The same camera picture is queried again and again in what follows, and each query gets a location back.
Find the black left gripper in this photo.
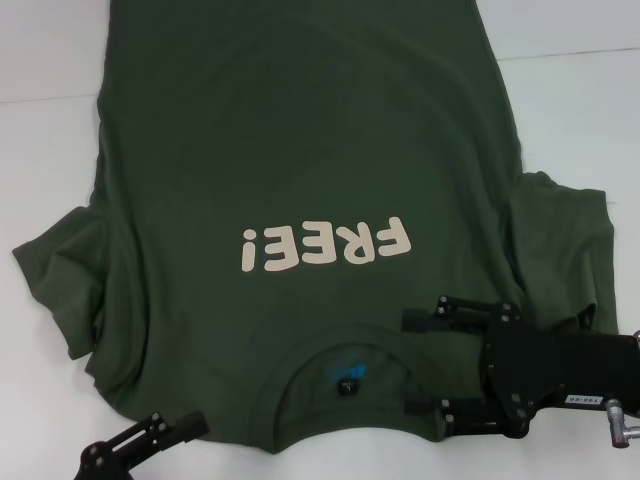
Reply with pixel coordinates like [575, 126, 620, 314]
[74, 396, 211, 480]

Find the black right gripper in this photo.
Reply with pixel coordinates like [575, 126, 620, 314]
[399, 293, 640, 442]

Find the dark green FREE T-shirt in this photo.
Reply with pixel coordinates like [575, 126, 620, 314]
[10, 0, 621, 457]

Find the right arm cable with plug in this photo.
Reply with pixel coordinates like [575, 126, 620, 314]
[612, 414, 640, 451]

